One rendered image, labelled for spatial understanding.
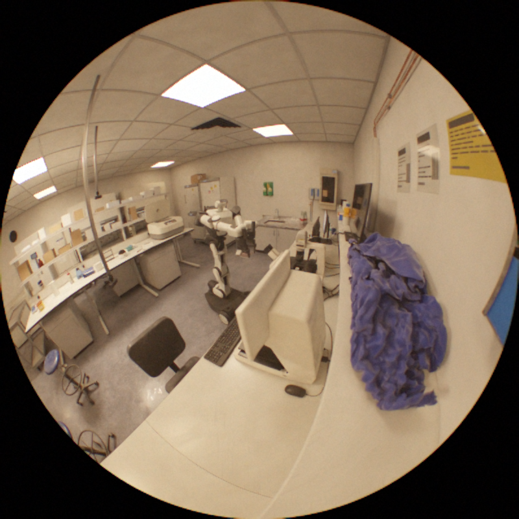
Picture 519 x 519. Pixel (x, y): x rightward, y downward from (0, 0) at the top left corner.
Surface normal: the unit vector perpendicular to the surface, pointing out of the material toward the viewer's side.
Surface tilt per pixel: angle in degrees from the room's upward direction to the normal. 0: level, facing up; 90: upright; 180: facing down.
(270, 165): 90
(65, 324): 90
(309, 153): 90
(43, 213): 90
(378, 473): 0
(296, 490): 0
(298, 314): 0
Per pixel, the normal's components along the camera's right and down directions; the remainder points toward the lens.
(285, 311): -0.04, -0.89
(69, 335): 0.90, 0.17
